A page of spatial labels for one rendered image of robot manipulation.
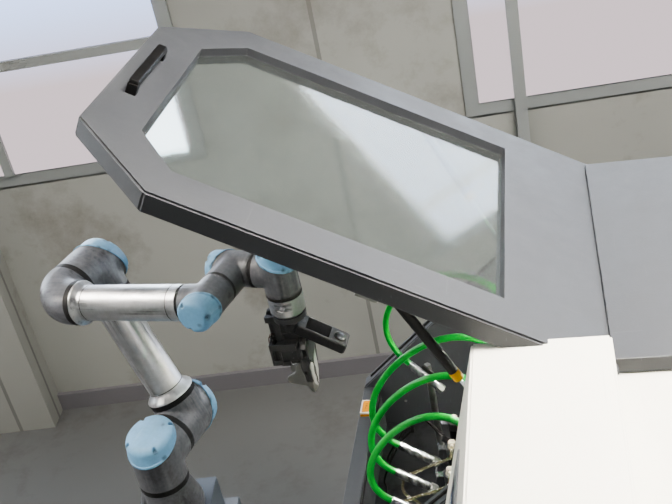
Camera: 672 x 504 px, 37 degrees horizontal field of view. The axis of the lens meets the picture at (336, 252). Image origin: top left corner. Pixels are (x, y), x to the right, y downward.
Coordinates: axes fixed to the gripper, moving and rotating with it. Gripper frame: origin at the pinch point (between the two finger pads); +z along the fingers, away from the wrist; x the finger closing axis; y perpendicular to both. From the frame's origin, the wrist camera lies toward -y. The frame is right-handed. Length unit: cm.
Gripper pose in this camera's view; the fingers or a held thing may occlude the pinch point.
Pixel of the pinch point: (316, 385)
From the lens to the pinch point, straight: 219.1
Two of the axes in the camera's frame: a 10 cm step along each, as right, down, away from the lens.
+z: 1.8, 8.5, 4.9
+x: -1.4, 5.2, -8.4
